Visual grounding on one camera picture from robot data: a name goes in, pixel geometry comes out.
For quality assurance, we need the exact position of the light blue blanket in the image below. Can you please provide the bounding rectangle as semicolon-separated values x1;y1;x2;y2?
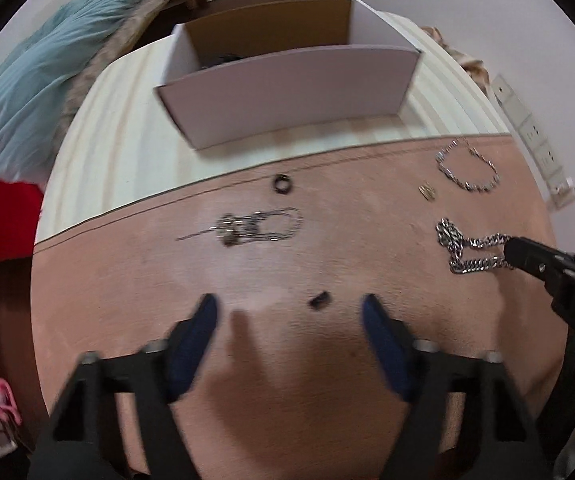
0;0;191;181

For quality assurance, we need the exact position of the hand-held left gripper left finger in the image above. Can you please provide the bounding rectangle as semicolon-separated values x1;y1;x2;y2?
28;292;218;480

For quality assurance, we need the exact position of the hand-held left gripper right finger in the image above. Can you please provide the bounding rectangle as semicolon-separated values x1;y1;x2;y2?
361;293;554;480

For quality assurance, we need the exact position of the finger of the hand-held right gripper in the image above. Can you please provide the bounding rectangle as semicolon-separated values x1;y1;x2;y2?
503;236;575;281

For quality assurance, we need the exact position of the white cardboard box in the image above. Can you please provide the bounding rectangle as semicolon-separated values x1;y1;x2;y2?
154;0;423;151

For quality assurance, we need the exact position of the pink desk mat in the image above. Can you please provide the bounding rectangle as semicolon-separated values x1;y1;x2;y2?
32;132;568;480

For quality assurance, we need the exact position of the silver link bracelet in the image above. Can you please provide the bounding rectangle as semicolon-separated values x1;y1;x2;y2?
435;141;500;194

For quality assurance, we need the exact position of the white power strip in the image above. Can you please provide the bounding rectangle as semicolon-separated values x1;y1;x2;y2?
490;74;575;208

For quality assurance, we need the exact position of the red cloth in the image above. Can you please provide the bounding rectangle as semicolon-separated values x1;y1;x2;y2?
0;180;44;268

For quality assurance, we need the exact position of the beige patterned cloth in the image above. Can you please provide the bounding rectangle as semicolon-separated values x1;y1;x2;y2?
420;25;491;93

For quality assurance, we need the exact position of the thin silver pendant necklace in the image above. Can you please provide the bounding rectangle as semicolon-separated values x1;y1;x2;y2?
175;207;303;248

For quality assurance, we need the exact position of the pink slipper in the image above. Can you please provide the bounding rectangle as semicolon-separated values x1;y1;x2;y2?
0;376;22;428

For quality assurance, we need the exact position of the thick silver curb chain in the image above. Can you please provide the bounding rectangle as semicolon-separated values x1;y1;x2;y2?
435;217;514;275

